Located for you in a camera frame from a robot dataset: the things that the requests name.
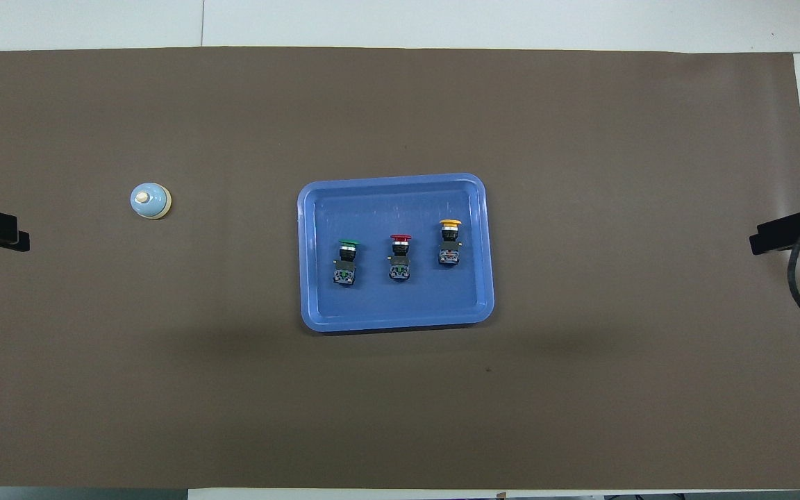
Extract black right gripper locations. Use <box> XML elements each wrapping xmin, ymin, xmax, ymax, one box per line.
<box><xmin>749</xmin><ymin>208</ymin><xmax>800</xmax><ymax>256</ymax></box>

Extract light blue service bell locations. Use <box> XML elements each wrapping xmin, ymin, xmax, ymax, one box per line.
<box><xmin>130</xmin><ymin>183</ymin><xmax>173</xmax><ymax>221</ymax></box>

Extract yellow push button switch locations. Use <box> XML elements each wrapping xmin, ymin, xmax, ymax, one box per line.
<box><xmin>437</xmin><ymin>219</ymin><xmax>463</xmax><ymax>267</ymax></box>

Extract green push button switch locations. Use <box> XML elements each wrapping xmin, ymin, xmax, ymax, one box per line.
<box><xmin>333</xmin><ymin>239</ymin><xmax>361</xmax><ymax>288</ymax></box>

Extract red push button switch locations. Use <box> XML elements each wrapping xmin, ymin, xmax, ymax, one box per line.
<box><xmin>387</xmin><ymin>234</ymin><xmax>413</xmax><ymax>282</ymax></box>

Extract blue plastic tray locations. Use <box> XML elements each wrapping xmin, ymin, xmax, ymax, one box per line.
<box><xmin>297</xmin><ymin>172</ymin><xmax>496</xmax><ymax>333</ymax></box>

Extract brown table mat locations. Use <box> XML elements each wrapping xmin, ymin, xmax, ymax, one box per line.
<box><xmin>0</xmin><ymin>46</ymin><xmax>800</xmax><ymax>490</ymax></box>

